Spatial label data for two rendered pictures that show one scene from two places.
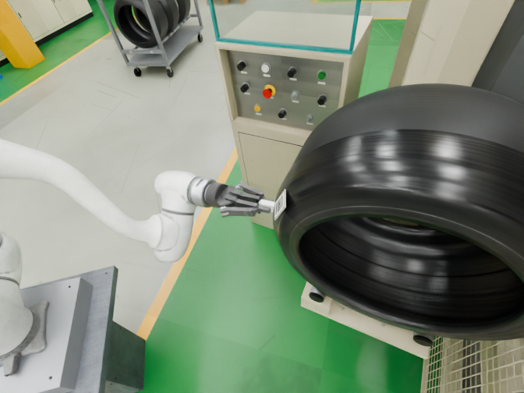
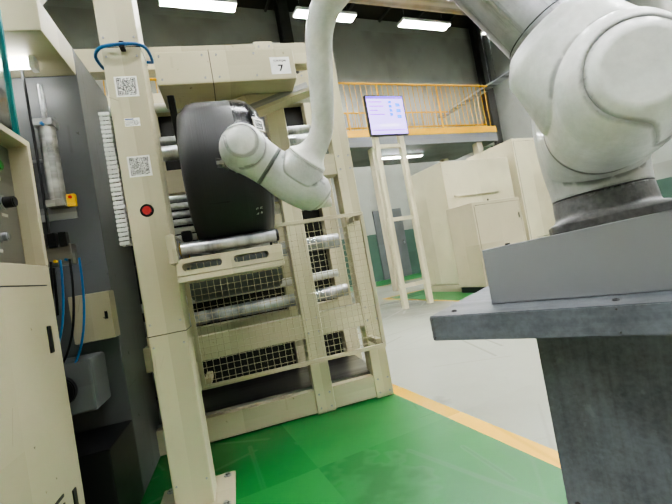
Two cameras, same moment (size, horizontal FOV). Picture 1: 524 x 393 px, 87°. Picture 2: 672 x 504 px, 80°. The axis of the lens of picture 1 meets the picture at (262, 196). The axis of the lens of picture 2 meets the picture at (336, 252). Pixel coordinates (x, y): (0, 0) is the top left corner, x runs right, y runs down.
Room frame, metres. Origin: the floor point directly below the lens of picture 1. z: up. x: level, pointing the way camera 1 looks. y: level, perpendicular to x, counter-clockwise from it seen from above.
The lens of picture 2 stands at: (1.18, 1.04, 0.76)
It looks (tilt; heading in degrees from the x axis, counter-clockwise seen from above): 2 degrees up; 224
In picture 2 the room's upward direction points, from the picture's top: 10 degrees counter-clockwise
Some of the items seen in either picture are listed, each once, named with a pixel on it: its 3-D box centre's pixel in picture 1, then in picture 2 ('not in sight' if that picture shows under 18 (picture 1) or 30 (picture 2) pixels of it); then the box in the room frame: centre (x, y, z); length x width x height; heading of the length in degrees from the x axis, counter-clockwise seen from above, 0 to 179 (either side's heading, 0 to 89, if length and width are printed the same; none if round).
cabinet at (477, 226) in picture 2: not in sight; (489, 245); (-4.57, -1.41, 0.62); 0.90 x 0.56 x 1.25; 157
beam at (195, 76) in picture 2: not in sight; (228, 79); (0.10, -0.51, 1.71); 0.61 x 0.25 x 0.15; 149
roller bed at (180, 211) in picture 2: not in sight; (176, 228); (0.35, -0.76, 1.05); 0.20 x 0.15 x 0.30; 149
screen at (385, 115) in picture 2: not in sight; (386, 115); (-3.33, -1.95, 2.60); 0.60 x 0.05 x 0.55; 157
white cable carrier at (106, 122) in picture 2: not in sight; (117, 179); (0.67, -0.46, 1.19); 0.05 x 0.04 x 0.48; 59
